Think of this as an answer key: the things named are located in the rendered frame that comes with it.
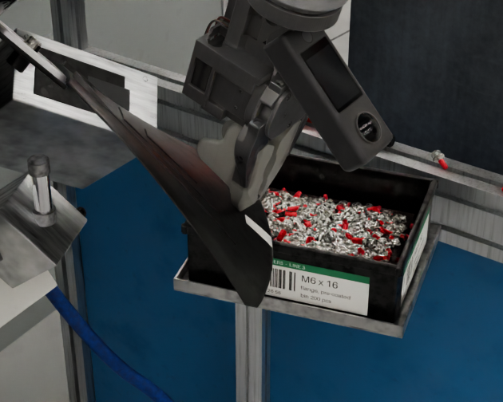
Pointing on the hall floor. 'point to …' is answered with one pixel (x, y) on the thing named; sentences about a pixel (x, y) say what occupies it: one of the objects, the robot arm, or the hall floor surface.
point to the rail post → (77, 294)
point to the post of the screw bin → (252, 353)
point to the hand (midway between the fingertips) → (251, 201)
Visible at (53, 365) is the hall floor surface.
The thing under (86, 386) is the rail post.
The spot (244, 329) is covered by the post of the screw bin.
